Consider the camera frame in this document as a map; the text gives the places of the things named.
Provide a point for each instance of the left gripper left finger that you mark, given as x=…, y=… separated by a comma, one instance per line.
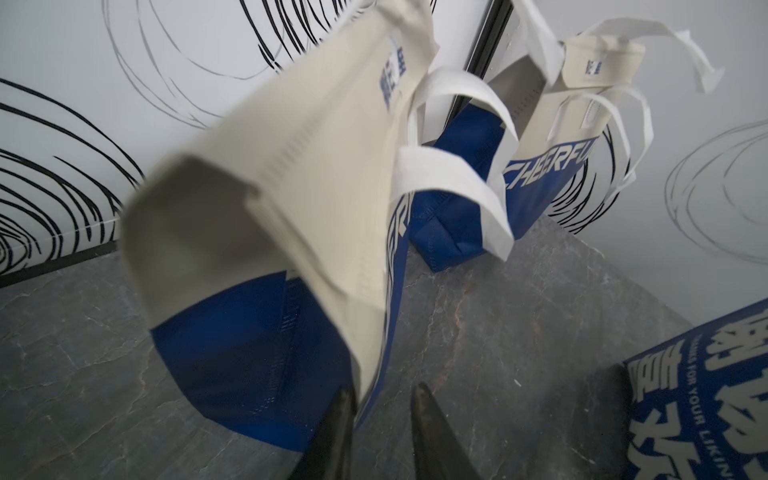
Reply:
x=328, y=455

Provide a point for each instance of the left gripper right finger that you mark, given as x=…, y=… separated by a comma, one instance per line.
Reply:
x=436, y=450

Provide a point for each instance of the takeout bag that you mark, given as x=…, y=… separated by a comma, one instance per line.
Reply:
x=269, y=252
x=526, y=132
x=699, y=402

